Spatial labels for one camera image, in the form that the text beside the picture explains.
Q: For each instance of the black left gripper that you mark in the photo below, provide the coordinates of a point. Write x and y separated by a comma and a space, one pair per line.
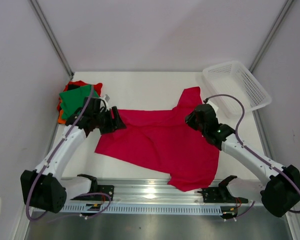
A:
115, 123

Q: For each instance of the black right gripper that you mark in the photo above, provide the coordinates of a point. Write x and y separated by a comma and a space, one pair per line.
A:
195, 120

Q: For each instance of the crimson t shirt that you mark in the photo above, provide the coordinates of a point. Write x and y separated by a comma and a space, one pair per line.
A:
160, 140

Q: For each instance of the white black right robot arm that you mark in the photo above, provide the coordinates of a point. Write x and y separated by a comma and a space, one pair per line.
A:
278, 188

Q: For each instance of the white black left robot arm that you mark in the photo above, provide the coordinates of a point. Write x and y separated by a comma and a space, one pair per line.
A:
43, 187

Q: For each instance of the green folded t shirt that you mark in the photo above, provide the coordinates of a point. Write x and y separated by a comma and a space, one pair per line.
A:
71, 100

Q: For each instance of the red folded t shirt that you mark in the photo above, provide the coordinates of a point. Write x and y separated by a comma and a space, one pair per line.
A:
72, 85

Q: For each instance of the white plastic basket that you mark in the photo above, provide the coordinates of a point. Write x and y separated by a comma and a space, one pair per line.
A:
233, 78

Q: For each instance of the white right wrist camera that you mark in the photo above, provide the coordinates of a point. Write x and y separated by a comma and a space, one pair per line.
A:
215, 107

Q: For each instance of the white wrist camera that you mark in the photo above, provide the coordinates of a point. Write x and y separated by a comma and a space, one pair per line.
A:
105, 97
215, 107

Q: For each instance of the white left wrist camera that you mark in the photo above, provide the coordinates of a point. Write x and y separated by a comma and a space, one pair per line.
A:
105, 97

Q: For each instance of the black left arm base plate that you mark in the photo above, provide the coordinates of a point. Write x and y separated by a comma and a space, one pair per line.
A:
105, 189

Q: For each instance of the aluminium front rail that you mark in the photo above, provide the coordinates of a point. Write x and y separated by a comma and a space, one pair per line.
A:
156, 190

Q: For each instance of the white slotted cable duct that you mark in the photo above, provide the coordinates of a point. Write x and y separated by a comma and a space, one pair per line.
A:
155, 209

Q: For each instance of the right aluminium corner post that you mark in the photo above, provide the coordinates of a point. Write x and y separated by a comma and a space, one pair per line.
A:
273, 31

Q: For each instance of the aluminium corner post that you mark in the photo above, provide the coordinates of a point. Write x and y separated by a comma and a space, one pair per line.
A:
38, 11
273, 31

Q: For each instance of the left aluminium corner post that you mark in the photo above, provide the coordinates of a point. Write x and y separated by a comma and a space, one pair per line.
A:
38, 11

